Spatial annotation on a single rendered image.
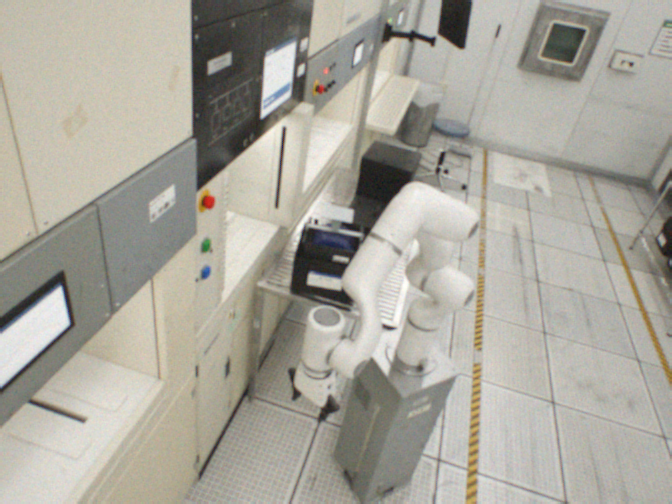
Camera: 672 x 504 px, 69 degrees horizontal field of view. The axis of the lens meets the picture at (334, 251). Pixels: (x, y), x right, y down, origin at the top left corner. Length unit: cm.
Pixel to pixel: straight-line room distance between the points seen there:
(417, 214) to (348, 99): 238
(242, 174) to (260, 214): 20
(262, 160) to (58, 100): 132
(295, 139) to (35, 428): 129
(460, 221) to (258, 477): 156
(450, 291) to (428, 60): 465
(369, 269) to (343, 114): 246
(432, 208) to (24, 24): 83
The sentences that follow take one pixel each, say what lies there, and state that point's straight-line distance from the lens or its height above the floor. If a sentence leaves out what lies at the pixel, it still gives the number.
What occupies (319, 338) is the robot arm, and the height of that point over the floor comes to 130.
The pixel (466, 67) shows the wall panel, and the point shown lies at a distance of 599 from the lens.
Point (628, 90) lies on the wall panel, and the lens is 623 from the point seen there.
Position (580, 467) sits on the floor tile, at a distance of 292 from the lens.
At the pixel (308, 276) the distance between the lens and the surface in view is 195.
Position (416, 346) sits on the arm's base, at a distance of 175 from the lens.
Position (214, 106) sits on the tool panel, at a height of 161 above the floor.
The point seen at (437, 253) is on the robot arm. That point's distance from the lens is 140.
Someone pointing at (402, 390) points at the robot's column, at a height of 76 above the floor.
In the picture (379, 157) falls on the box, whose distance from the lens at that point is 268.
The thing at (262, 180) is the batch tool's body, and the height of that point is 107.
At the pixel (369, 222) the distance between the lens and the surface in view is 236.
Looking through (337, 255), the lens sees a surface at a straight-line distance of 192.
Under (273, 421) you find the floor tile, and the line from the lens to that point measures 252.
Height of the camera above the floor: 206
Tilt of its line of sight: 35 degrees down
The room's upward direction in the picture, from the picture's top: 11 degrees clockwise
